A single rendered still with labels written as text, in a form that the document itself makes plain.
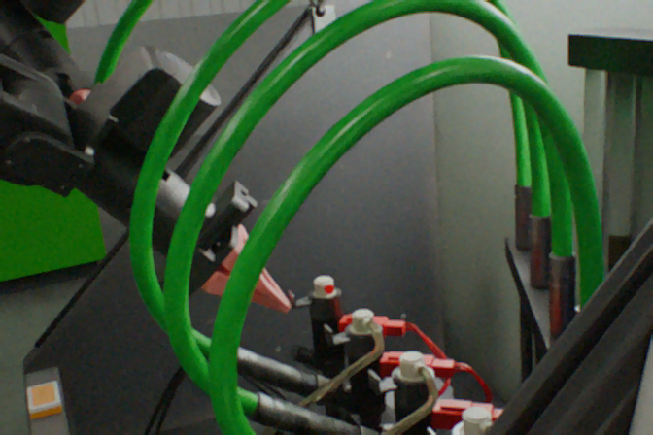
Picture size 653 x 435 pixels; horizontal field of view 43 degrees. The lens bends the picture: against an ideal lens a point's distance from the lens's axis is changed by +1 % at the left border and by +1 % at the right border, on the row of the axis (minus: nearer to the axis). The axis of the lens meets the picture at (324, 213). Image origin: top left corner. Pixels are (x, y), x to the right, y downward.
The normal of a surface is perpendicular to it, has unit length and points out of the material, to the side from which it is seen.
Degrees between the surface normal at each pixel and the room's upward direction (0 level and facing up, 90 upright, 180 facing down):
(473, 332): 90
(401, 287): 90
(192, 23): 90
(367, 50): 90
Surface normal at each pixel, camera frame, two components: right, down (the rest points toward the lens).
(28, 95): 0.27, -0.79
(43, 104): 0.46, -0.77
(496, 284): -0.93, 0.18
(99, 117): -0.66, -0.38
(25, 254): 0.40, 0.24
